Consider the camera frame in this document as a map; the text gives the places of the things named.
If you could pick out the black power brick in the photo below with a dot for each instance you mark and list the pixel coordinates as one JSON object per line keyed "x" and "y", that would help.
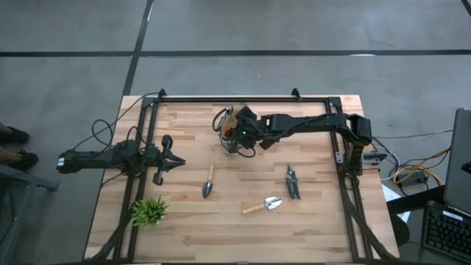
{"x": 414, "y": 178}

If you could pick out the white paper sheet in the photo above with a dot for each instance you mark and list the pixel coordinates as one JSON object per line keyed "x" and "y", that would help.
{"x": 390, "y": 193}

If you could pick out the black keyboard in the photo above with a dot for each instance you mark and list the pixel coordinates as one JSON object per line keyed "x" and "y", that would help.
{"x": 445, "y": 232}

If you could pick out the narrow dark-bladed garden trowel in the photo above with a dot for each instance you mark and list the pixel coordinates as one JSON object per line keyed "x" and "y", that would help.
{"x": 207, "y": 189}

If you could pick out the black shoe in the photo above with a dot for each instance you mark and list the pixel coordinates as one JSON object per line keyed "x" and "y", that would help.
{"x": 25, "y": 160}
{"x": 16, "y": 135}

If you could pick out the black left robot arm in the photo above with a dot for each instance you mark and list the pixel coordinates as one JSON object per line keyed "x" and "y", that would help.
{"x": 92, "y": 158}

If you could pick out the black aluminium frame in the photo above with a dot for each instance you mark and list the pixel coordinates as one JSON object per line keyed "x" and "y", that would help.
{"x": 239, "y": 99}

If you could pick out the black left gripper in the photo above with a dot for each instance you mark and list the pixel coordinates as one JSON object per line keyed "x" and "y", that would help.
{"x": 159, "y": 158}

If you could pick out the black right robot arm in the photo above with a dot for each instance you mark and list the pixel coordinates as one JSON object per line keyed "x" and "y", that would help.
{"x": 312, "y": 123}

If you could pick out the wide silver-bladed garden trowel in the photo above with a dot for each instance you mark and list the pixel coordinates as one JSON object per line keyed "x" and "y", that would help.
{"x": 273, "y": 202}

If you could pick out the black round stool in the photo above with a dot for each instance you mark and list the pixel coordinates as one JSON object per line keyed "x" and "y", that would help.
{"x": 400, "y": 230}

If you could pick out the grey metal cart frame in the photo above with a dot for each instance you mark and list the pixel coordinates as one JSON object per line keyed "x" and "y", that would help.
{"x": 37, "y": 183}

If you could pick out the person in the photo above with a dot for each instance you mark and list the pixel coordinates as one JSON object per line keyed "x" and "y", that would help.
{"x": 7, "y": 154}

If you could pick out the grey laptop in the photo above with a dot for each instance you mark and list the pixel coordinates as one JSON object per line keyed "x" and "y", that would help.
{"x": 458, "y": 165}

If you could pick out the black computer desk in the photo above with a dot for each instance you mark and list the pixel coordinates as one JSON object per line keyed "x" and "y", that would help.
{"x": 416, "y": 200}

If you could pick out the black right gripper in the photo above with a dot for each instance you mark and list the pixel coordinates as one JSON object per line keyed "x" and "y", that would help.
{"x": 246, "y": 127}

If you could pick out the green artificial potted plant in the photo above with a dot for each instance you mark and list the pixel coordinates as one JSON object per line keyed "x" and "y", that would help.
{"x": 149, "y": 212}

